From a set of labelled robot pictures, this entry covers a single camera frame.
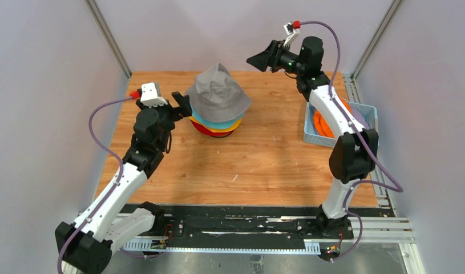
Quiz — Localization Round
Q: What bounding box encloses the aluminium frame rail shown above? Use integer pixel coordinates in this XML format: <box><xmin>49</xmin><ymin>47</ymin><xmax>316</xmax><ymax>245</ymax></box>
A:
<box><xmin>55</xmin><ymin>204</ymin><xmax>425</xmax><ymax>273</ymax></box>

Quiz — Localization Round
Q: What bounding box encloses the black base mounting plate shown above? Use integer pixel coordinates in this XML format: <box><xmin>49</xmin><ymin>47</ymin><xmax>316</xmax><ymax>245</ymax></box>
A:
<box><xmin>139</xmin><ymin>205</ymin><xmax>353</xmax><ymax>251</ymax></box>

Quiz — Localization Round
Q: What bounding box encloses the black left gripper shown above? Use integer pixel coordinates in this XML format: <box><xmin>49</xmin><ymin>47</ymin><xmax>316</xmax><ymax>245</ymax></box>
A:
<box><xmin>136</xmin><ymin>92</ymin><xmax>191</xmax><ymax>150</ymax></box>

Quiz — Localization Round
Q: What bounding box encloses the grey hat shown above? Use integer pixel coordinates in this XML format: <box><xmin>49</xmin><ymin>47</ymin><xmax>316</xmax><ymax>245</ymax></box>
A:
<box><xmin>185</xmin><ymin>63</ymin><xmax>252</xmax><ymax>123</ymax></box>

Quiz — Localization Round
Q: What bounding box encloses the yellow bucket hat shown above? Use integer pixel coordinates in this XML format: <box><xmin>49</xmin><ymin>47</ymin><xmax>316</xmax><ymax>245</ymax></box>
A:
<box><xmin>190</xmin><ymin>116</ymin><xmax>242</xmax><ymax>133</ymax></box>

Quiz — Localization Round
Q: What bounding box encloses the light blue plastic basket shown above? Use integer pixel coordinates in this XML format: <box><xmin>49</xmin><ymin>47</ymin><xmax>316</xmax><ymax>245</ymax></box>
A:
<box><xmin>303</xmin><ymin>101</ymin><xmax>378</xmax><ymax>148</ymax></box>

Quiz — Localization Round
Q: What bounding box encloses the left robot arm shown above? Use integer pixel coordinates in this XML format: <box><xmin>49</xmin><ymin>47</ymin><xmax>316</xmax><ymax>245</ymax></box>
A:
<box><xmin>55</xmin><ymin>88</ymin><xmax>192</xmax><ymax>273</ymax></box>

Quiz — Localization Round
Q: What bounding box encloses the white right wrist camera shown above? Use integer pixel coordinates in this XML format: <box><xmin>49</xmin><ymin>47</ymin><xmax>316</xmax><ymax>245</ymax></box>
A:
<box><xmin>282</xmin><ymin>21</ymin><xmax>301</xmax><ymax>48</ymax></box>

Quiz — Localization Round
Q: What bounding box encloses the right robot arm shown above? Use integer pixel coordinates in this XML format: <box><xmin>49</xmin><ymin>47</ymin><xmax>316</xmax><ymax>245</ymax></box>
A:
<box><xmin>246</xmin><ymin>37</ymin><xmax>379</xmax><ymax>238</ymax></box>

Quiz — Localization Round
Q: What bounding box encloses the red bucket hat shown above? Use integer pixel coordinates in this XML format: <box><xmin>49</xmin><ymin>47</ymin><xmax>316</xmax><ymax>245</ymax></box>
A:
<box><xmin>191</xmin><ymin>121</ymin><xmax>234</xmax><ymax>138</ymax></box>

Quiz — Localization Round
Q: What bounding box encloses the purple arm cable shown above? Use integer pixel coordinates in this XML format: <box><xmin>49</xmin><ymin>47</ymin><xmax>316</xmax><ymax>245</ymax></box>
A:
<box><xmin>298</xmin><ymin>21</ymin><xmax>404</xmax><ymax>263</ymax></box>
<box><xmin>56</xmin><ymin>96</ymin><xmax>165</xmax><ymax>274</ymax></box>

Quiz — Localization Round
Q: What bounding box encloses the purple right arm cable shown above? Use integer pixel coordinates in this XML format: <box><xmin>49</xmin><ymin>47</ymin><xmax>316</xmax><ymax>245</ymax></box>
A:
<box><xmin>298</xmin><ymin>21</ymin><xmax>404</xmax><ymax>263</ymax></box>

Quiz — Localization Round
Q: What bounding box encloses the light blue bucket hat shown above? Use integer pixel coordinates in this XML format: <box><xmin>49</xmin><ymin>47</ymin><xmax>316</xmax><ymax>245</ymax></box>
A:
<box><xmin>191</xmin><ymin>108</ymin><xmax>245</xmax><ymax>130</ymax></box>

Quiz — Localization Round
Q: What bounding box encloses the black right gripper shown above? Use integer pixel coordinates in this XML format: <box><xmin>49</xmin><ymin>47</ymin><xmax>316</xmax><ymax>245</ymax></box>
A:
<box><xmin>245</xmin><ymin>40</ymin><xmax>304</xmax><ymax>76</ymax></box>

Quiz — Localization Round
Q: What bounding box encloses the orange hat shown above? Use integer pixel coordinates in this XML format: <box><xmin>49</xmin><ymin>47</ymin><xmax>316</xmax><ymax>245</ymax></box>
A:
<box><xmin>310</xmin><ymin>105</ymin><xmax>334</xmax><ymax>138</ymax></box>

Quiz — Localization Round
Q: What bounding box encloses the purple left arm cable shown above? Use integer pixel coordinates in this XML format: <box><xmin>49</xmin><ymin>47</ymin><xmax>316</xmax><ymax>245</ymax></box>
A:
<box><xmin>56</xmin><ymin>96</ymin><xmax>165</xmax><ymax>274</ymax></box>

